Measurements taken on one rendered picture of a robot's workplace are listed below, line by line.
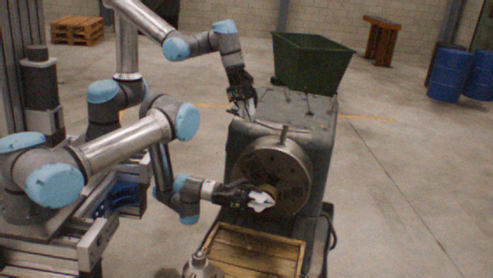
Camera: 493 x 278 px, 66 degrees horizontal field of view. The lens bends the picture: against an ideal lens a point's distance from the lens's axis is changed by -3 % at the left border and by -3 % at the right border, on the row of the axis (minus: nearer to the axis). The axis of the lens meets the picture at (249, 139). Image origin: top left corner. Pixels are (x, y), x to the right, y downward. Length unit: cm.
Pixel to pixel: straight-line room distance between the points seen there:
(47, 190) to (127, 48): 75
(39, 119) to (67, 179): 40
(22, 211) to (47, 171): 22
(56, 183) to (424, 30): 1216
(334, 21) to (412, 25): 233
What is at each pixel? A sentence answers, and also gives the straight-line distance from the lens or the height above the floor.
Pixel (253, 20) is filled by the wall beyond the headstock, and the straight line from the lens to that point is 1134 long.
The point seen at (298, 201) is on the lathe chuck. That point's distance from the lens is 154.
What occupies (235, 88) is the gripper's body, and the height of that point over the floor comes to 147.
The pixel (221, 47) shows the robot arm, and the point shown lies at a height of 160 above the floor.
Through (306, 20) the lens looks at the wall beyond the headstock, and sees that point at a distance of 1153.
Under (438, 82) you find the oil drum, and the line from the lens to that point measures 770.
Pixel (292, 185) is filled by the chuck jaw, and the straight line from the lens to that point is 148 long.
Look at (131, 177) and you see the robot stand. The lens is 159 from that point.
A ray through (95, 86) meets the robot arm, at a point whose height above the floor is 139.
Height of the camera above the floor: 185
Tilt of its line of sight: 24 degrees down
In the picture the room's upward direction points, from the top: 6 degrees clockwise
